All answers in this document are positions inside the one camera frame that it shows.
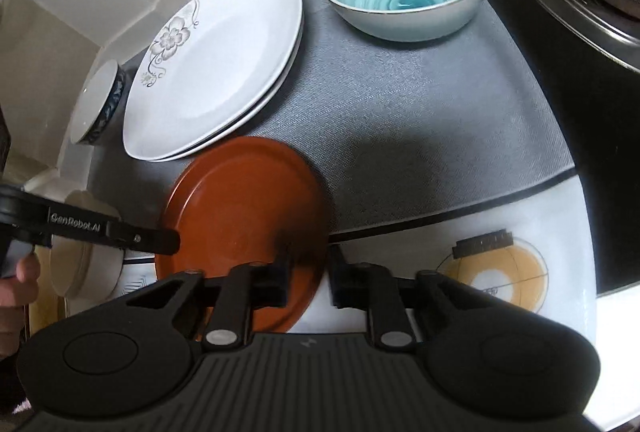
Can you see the black gas stove top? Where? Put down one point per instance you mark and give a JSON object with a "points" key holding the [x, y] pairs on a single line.
{"points": [[597, 104]]}

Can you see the white floral plate top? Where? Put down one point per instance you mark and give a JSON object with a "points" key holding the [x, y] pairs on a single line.
{"points": [[205, 68]]}

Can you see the brown round plate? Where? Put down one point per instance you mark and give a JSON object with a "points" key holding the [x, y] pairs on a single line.
{"points": [[251, 199]]}

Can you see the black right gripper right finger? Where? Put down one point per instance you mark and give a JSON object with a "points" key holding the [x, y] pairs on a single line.
{"points": [[479, 352]]}

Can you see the grey dish mat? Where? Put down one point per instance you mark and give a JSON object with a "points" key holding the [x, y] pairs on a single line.
{"points": [[400, 132]]}

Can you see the plain white bowl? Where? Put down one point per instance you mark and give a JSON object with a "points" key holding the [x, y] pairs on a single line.
{"points": [[84, 271]]}

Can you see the white printed cloth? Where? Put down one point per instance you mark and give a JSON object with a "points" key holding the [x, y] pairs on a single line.
{"points": [[532, 249]]}

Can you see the person's left hand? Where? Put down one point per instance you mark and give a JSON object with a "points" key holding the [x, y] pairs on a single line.
{"points": [[15, 294]]}

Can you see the white plate underneath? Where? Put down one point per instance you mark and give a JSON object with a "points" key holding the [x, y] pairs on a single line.
{"points": [[253, 111]]}

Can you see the white bowl blue pattern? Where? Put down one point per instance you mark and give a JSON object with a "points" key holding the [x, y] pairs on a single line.
{"points": [[97, 103]]}

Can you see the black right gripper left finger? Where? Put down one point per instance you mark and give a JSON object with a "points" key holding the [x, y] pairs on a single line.
{"points": [[133, 353]]}

